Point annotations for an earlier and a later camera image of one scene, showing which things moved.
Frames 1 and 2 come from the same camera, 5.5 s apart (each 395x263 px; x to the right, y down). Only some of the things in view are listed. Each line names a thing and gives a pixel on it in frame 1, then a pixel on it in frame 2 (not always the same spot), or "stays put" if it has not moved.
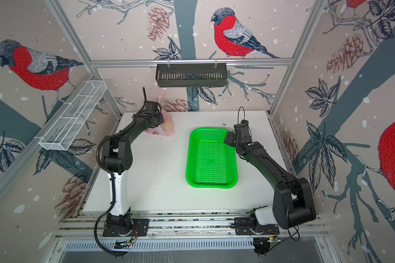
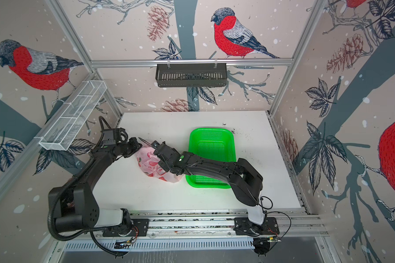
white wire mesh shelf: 62,130 stays put
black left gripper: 161,118 → 136,146
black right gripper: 230,136 → 164,164
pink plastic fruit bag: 167,128 → 148,164
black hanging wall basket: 191,75 stays put
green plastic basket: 210,163 stays put
